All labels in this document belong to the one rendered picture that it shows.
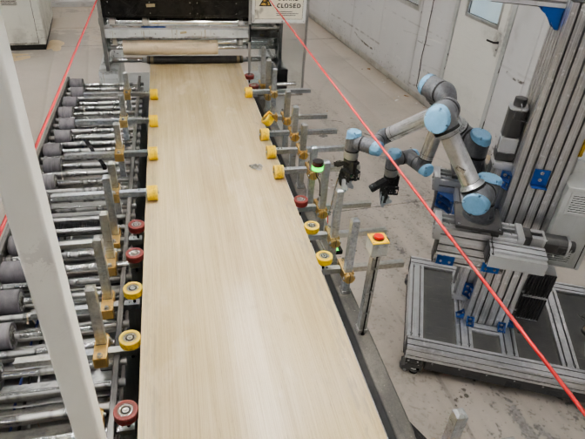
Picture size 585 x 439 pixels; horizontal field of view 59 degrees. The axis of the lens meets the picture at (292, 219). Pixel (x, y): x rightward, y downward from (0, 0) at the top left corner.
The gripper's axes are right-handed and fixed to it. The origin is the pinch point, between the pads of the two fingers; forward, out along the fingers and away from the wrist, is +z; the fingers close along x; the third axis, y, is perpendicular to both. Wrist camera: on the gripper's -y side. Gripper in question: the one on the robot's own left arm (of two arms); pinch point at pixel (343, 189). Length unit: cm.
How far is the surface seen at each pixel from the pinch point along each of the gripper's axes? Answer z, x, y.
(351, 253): 4, -27, 42
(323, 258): 9, -36, 35
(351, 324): 29, -36, 60
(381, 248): -20, -36, 69
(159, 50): -4, -10, -251
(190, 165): 9, -57, -75
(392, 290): 99, 58, -2
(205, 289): 9, -94, 28
